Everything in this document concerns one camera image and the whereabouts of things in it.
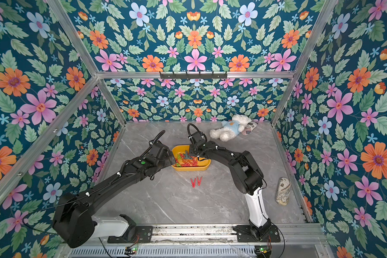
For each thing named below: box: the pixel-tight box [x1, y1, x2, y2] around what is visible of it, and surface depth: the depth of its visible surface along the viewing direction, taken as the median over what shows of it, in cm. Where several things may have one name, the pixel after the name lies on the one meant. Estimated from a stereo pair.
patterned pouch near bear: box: [241, 120, 258, 136], surface depth 114 cm
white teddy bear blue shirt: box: [209, 113, 252, 142], surface depth 107 cm
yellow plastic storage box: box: [171, 145, 211, 172], surface depth 97 cm
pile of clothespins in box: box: [175, 149, 199, 168], surface depth 100 cm
